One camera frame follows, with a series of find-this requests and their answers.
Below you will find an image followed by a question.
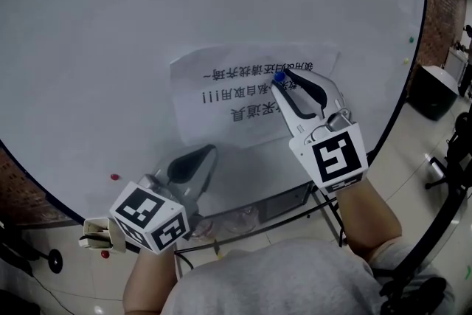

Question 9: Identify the black caster wheel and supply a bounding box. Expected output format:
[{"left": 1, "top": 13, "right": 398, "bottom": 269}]
[{"left": 47, "top": 249, "right": 64, "bottom": 274}]

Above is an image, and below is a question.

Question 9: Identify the black curved strap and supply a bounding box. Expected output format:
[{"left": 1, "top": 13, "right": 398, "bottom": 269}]
[{"left": 378, "top": 186, "right": 472, "bottom": 315}]

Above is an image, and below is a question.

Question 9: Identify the black bin with white lid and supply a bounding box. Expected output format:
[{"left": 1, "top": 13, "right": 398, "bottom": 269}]
[{"left": 408, "top": 64, "right": 460, "bottom": 122}]

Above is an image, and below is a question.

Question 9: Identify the clear plastic bag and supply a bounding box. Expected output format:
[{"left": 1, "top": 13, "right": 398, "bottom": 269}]
[{"left": 190, "top": 205, "right": 260, "bottom": 240}]

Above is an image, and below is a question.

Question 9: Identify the person's left forearm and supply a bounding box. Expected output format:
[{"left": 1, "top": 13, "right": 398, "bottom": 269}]
[{"left": 123, "top": 246, "right": 182, "bottom": 315}]

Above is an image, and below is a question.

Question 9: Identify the white marker holder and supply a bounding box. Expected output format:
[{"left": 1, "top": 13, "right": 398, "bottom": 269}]
[{"left": 78, "top": 217, "right": 128, "bottom": 253}]

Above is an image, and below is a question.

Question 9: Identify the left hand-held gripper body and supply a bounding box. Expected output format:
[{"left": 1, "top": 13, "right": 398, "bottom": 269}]
[{"left": 109, "top": 173, "right": 201, "bottom": 255}]

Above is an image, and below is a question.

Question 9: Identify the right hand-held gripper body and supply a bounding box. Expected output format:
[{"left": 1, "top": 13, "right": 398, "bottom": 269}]
[{"left": 288, "top": 107, "right": 369, "bottom": 195}]

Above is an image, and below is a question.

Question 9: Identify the large white whiteboard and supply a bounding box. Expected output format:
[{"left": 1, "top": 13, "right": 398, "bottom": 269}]
[{"left": 0, "top": 0, "right": 431, "bottom": 226}]

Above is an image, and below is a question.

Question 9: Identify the black floor cable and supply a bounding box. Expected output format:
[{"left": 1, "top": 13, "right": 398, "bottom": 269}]
[{"left": 32, "top": 273, "right": 127, "bottom": 302}]

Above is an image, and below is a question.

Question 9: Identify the black box cabinet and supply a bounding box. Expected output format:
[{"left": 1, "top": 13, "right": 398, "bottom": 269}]
[{"left": 257, "top": 182, "right": 315, "bottom": 223}]

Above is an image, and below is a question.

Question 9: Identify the printed white sheet of paper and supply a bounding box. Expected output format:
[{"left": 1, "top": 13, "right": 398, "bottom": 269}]
[{"left": 169, "top": 41, "right": 342, "bottom": 150}]

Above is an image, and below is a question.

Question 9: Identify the person's grey shirt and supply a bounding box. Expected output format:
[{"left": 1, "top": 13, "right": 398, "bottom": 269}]
[{"left": 161, "top": 236, "right": 457, "bottom": 315}]

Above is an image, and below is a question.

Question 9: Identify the person's right forearm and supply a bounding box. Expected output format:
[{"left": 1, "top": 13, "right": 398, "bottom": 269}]
[{"left": 330, "top": 179, "right": 403, "bottom": 263}]

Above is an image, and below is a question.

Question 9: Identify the black office chair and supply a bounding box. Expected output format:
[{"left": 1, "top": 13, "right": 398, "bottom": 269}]
[{"left": 423, "top": 110, "right": 472, "bottom": 197}]

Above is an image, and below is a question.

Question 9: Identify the white cabinet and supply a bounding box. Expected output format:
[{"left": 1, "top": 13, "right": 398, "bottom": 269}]
[{"left": 443, "top": 47, "right": 470, "bottom": 80}]

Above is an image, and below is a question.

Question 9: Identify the black metal whiteboard stand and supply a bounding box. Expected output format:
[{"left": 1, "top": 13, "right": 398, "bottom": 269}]
[{"left": 173, "top": 187, "right": 350, "bottom": 257}]

